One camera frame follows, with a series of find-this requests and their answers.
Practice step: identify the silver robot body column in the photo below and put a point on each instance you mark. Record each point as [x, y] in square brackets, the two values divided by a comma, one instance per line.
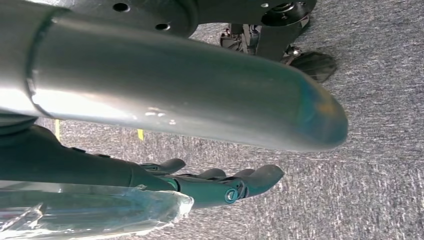
[165, 82]

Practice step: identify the clear plastic film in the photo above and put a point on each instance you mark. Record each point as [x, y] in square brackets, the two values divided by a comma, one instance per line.
[82, 212]

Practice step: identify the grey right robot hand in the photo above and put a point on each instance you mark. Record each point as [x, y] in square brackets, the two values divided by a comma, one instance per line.
[82, 165]

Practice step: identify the yellow floor tape outline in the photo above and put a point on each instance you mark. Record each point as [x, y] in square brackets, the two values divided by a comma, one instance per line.
[57, 130]

